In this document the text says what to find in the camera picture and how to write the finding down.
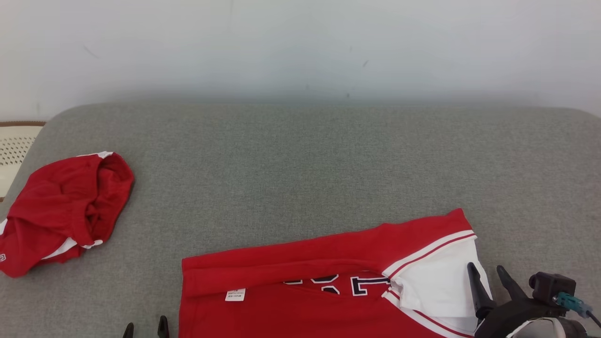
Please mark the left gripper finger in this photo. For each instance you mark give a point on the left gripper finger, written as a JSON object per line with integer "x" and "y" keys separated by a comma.
{"x": 128, "y": 331}
{"x": 163, "y": 328}

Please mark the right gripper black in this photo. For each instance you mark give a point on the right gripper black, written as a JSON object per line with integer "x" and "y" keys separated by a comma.
{"x": 507, "y": 317}

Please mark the red jersey shirt white sleeves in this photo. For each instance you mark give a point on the red jersey shirt white sleeves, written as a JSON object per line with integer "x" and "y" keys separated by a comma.
{"x": 291, "y": 310}

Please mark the red shorts white side stripes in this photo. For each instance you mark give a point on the red shorts white side stripes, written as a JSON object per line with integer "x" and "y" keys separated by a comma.
{"x": 61, "y": 206}

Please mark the grey fabric sofa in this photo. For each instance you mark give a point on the grey fabric sofa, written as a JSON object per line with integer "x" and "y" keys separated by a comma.
{"x": 300, "y": 178}

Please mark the white perforated laundry basket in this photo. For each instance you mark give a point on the white perforated laundry basket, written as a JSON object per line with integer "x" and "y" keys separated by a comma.
{"x": 14, "y": 150}

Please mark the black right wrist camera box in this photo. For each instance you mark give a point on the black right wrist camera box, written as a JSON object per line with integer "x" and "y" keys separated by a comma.
{"x": 551, "y": 286}

